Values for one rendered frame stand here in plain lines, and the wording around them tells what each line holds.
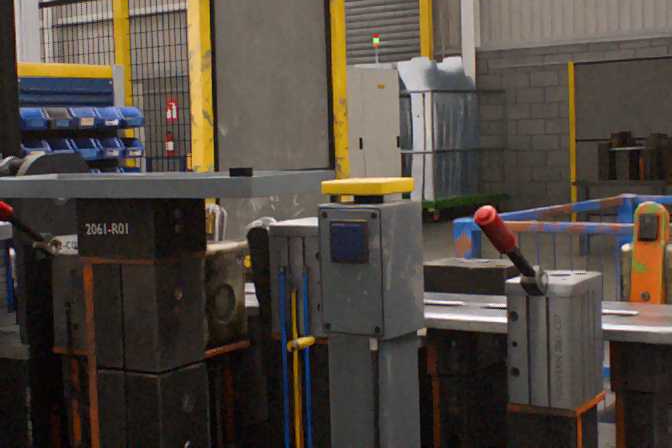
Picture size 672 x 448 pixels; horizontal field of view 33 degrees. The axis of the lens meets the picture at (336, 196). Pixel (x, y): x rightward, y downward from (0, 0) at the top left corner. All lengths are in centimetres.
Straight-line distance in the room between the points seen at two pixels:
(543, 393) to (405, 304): 18
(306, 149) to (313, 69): 35
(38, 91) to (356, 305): 337
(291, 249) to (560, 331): 30
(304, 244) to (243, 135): 342
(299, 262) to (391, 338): 25
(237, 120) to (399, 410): 362
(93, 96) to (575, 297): 353
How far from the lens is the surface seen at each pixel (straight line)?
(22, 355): 139
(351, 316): 97
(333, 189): 97
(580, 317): 108
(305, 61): 493
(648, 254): 138
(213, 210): 168
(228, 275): 131
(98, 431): 117
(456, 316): 123
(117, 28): 610
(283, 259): 119
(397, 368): 98
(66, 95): 437
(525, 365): 108
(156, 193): 103
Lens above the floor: 120
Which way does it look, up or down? 3 degrees down
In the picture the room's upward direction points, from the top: 2 degrees counter-clockwise
